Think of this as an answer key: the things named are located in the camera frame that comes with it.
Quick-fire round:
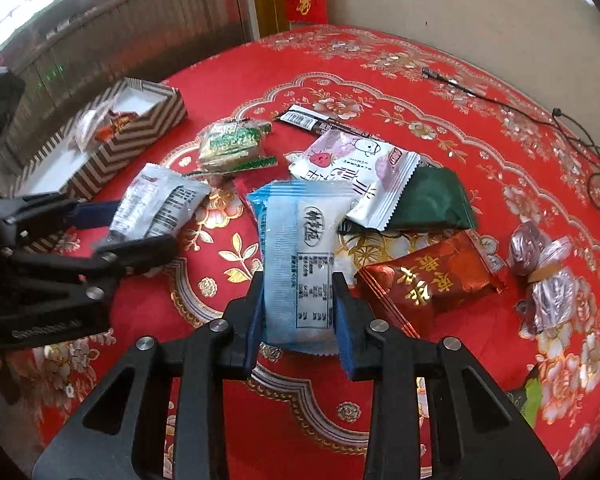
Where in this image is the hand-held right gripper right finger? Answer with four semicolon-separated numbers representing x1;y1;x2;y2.
332;271;561;480

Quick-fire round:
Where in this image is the dark green snack packet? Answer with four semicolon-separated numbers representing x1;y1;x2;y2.
340;166;478;236

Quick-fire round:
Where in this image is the orange red snack packet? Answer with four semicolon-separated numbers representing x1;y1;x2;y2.
97;110;142;142

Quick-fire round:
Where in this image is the black cable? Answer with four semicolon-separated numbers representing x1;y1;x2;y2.
422;66;600;214

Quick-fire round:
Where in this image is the dark chocolate bar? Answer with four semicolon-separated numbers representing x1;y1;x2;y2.
274;104;381;141

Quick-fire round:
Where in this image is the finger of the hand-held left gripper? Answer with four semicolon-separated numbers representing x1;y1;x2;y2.
0;194;123;247
2;234;182;307

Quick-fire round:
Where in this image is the green white snack packet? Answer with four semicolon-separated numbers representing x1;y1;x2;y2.
187;119;279;179

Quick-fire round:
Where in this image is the red floral tablecloth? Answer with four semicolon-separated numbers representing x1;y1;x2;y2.
25;24;600;480

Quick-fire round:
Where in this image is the light blue snack packet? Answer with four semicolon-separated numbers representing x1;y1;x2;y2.
246;180;363;357

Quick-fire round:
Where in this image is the purple foil candy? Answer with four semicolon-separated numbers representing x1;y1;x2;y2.
507;221;579;339

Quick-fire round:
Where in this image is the white pink snack packet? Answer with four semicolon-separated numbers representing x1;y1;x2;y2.
287;129;422;232

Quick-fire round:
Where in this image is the striped cardboard box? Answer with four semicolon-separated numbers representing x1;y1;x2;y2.
12;77;188;253

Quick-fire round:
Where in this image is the grey white snack packet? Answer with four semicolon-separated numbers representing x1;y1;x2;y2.
107;162;212;242

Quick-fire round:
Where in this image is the red gold snack packet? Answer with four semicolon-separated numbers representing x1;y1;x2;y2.
355;230;507;339

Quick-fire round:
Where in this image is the bright green snack packet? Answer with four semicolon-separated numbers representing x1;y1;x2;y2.
505;377;544;429

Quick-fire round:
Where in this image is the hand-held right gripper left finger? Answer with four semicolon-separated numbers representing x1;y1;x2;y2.
45;271;266;480

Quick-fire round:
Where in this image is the clear snack packet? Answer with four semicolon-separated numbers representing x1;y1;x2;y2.
72;102;113;153

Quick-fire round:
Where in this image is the glass block window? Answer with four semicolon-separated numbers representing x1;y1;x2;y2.
0;0;156;63

